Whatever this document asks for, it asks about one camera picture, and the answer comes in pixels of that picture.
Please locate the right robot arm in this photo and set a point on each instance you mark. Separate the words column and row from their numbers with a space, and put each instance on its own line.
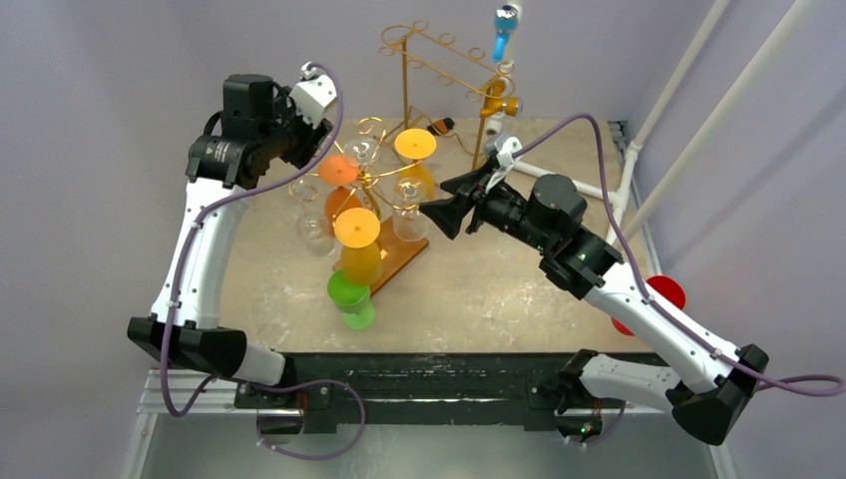
column 706, row 382

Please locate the red plastic goblet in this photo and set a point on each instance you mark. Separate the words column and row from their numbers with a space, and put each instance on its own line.
column 668, row 288

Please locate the tall clear flute glass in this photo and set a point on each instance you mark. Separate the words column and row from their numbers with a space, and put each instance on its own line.
column 311, row 225

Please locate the gold rectangular wire rack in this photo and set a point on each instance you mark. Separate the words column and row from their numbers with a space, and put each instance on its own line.
column 398, row 39

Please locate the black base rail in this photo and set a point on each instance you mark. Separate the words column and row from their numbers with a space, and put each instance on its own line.
column 324, row 390

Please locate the green plastic goblet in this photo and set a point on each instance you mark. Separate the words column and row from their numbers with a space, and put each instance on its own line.
column 352, row 301

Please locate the clear glass front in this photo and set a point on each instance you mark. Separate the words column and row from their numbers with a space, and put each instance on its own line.
column 361, row 151

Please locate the gold scroll glass rack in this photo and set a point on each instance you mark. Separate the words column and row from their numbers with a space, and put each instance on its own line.
column 375, row 189

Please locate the orange pipe fitting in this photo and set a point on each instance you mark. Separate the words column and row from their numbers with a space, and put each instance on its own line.
column 498, row 97

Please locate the small orange black object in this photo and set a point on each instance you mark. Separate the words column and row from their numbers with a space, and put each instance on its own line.
column 442, row 127

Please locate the yellow goblet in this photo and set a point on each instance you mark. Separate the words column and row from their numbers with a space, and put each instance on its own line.
column 357, row 230
column 417, row 146

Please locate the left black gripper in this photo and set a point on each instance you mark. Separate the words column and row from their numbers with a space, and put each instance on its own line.
column 310, row 140

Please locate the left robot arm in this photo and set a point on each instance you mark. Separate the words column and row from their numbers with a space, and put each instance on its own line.
column 259, row 122

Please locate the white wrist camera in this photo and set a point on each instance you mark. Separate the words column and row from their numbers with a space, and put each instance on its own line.
column 502, row 156
column 313, row 95

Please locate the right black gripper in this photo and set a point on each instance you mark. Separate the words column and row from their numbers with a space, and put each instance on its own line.
column 475, row 205

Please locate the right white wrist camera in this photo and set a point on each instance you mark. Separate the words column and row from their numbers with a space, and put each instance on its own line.
column 502, row 156

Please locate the yellow goblet front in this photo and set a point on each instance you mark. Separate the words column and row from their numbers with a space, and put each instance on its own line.
column 357, row 230

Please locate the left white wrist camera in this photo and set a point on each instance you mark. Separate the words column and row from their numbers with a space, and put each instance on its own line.
column 313, row 95

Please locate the white pvc pipe frame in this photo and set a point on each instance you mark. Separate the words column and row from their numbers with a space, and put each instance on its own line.
column 730, row 101

